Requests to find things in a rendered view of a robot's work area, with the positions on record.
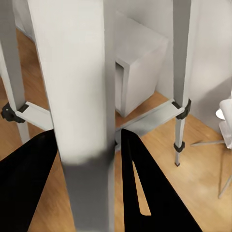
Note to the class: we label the camera tripod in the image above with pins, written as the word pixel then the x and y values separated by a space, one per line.
pixel 76 47

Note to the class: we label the bookcase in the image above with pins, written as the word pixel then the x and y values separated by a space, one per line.
pixel 139 57

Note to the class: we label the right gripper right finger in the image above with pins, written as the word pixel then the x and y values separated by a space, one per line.
pixel 168 211

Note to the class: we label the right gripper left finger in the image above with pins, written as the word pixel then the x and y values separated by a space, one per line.
pixel 23 175

